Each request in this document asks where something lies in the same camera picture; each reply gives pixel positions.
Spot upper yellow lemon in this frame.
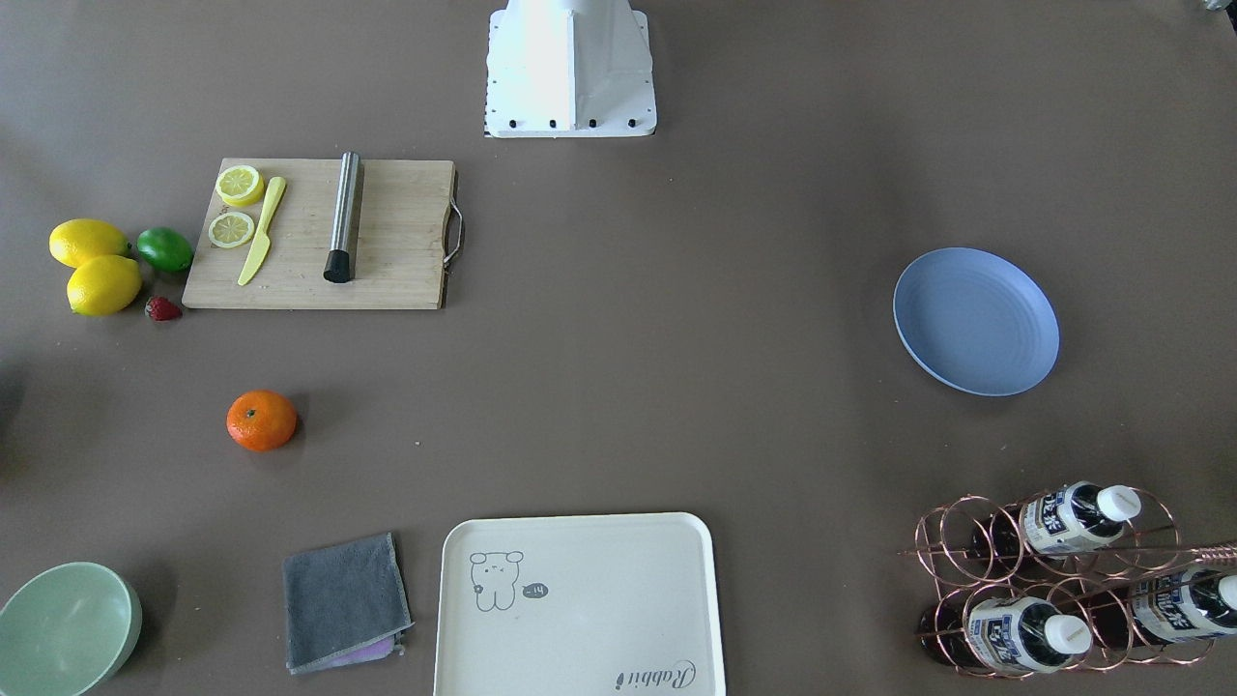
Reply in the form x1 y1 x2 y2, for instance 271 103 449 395
48 218 129 269

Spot tea bottle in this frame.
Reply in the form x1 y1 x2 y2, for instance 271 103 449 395
1084 565 1236 649
917 597 1094 677
967 480 1141 567

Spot thin lemon slice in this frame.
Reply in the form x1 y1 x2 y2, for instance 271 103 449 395
205 211 256 248

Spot yellow plastic knife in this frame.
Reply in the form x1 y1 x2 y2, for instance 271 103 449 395
236 176 287 286

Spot lower yellow lemon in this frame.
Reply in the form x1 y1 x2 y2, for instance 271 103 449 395
67 255 142 316

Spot red strawberry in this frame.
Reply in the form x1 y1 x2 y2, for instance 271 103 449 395
143 295 183 323

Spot yellow lemon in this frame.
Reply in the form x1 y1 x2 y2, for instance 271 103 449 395
67 255 142 316
48 218 129 269

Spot green lime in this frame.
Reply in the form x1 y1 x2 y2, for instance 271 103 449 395
136 226 194 273

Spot green bowl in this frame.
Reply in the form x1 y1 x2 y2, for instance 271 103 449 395
1 562 143 695

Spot grey cloth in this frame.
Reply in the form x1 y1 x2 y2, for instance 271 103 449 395
281 532 414 677

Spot wooden cutting board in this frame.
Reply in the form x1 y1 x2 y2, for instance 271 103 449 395
183 158 458 309

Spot orange fruit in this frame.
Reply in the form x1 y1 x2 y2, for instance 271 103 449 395
226 391 298 452

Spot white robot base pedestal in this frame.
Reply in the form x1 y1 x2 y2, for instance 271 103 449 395
482 1 658 138

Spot blue plate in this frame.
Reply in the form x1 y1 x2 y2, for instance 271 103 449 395
892 247 1060 397

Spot steel rod black cap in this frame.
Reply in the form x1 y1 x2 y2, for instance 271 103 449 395
323 151 365 283

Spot cream rabbit tray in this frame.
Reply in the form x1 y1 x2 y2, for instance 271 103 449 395
433 511 729 695

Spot thick lemon half slice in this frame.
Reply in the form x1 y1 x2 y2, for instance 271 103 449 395
214 164 266 208

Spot copper wire bottle rack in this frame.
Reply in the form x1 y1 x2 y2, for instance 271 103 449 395
913 480 1235 679

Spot lower tea bottle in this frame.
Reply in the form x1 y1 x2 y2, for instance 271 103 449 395
917 597 1094 677
1084 565 1236 649

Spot top tea bottle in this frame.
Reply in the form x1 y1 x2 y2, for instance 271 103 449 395
967 480 1141 567

